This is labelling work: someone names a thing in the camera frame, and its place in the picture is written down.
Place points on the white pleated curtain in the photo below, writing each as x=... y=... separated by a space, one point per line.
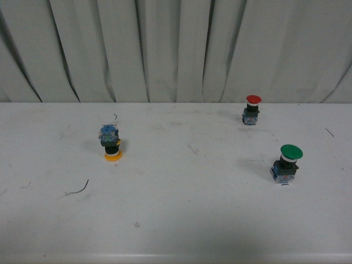
x=176 y=51

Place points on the yellow push button switch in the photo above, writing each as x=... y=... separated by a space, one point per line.
x=109 y=139

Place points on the green push button switch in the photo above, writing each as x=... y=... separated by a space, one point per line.
x=284 y=169

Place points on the thin dark wire scrap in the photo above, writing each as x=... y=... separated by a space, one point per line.
x=78 y=191

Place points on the red push button switch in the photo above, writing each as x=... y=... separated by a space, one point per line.
x=250 y=113

